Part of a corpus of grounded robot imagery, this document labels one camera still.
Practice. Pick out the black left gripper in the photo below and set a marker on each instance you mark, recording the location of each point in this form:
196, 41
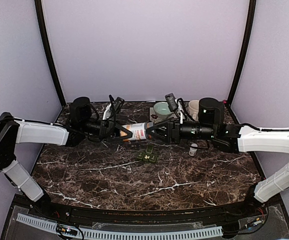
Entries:
108, 131

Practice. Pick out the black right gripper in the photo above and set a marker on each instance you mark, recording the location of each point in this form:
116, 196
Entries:
173, 129

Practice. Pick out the orange grey-capped pill bottle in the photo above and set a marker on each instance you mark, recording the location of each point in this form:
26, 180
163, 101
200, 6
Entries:
139, 131

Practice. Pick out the green pill organizer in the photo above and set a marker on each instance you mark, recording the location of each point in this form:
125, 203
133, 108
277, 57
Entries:
149, 151

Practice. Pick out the small white pill bottle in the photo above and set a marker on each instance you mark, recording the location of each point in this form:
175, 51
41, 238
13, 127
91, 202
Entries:
193, 149

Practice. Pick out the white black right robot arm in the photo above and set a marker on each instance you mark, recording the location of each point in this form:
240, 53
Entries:
230, 138

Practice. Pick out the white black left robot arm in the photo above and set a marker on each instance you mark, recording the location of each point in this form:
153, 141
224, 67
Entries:
83, 123

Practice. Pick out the floral square ceramic plate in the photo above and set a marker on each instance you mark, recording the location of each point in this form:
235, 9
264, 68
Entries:
154, 118

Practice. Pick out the plain teal ceramic bowl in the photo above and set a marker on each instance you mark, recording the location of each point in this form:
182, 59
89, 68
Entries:
162, 110

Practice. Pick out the cream floral ceramic mug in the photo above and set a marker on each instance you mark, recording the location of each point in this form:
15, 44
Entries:
193, 109

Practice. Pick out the left circuit board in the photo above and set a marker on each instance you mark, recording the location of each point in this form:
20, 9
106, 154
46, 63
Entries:
66, 230

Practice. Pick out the circuit board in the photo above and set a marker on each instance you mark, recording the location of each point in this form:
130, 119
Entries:
66, 230
254, 223

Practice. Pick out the right circuit board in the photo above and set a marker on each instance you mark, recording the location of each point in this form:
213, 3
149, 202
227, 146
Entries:
254, 223

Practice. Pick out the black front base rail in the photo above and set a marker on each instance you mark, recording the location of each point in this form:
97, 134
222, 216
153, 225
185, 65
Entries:
230, 217

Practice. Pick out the white slotted cable duct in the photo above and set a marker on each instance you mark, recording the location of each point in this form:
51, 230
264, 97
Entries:
110, 231

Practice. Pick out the black right corner post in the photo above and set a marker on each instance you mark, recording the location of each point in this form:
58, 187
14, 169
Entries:
243, 52

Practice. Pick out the black corner post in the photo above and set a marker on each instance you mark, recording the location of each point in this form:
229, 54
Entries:
243, 52
48, 52

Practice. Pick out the black left corner post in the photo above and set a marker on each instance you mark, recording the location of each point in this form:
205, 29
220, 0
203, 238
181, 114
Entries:
48, 52

